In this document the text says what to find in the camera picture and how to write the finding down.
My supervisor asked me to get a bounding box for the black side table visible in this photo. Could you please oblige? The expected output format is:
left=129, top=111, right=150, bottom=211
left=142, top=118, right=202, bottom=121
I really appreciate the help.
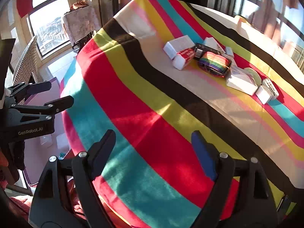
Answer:
left=71, top=32, right=95, bottom=51

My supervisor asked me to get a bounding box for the pale green roll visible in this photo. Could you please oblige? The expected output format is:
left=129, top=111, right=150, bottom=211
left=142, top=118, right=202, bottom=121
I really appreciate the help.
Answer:
left=243, top=67, right=262, bottom=87

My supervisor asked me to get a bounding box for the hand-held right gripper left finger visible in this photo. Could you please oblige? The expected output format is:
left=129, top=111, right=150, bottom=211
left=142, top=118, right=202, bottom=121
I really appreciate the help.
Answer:
left=28, top=129, right=117, bottom=228

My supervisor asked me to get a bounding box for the brown cloth bundle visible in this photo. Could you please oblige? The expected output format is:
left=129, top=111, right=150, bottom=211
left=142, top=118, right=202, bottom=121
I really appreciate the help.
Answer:
left=70, top=0, right=92, bottom=11

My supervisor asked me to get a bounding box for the rainbow striped pouch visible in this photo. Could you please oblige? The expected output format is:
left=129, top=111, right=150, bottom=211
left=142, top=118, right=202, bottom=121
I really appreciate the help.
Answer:
left=199, top=51, right=232, bottom=78

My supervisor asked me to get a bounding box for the large white box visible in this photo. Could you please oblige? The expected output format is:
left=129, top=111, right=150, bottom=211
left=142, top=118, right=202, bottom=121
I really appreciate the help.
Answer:
left=163, top=35, right=196, bottom=60

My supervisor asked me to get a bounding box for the small white printed box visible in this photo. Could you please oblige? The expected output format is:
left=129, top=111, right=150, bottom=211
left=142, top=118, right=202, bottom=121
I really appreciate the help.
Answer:
left=261, top=78, right=280, bottom=100

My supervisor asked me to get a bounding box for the wicker chair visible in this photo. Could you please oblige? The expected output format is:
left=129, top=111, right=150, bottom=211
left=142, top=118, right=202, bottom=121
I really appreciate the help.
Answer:
left=12, top=35, right=44, bottom=105

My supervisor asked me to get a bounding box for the red and white box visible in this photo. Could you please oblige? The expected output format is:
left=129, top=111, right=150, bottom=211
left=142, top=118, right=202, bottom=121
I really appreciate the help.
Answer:
left=172, top=48, right=196, bottom=71

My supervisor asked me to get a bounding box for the striped colourful blanket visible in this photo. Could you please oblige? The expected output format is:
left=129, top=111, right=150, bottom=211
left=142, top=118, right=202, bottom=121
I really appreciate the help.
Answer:
left=59, top=0, right=304, bottom=228

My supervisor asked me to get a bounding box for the floral cloth on side table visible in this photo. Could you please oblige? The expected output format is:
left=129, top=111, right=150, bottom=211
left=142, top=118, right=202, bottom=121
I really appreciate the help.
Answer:
left=62, top=5, right=101, bottom=47

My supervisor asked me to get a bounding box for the long black box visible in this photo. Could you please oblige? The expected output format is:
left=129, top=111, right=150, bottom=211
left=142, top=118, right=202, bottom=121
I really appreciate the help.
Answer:
left=193, top=42, right=222, bottom=61

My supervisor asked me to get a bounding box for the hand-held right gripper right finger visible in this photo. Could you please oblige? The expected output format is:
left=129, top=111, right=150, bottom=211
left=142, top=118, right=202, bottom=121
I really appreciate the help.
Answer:
left=191, top=130, right=278, bottom=228

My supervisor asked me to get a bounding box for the purple cardboard box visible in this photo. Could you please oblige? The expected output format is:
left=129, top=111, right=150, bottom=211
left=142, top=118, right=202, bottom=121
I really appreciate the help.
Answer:
left=22, top=77, right=72, bottom=188

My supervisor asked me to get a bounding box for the flat white box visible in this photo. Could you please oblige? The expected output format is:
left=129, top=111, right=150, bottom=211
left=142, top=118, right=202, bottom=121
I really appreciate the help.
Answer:
left=226, top=72, right=259, bottom=96

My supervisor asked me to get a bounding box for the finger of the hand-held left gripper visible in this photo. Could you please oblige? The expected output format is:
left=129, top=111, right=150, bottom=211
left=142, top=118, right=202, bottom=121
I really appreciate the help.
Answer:
left=6, top=81, right=52, bottom=98
left=9, top=95, right=74, bottom=121

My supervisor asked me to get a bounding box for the silver printed tall box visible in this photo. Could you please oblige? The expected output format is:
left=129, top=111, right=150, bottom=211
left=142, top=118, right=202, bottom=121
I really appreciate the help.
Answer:
left=203, top=37, right=226, bottom=55

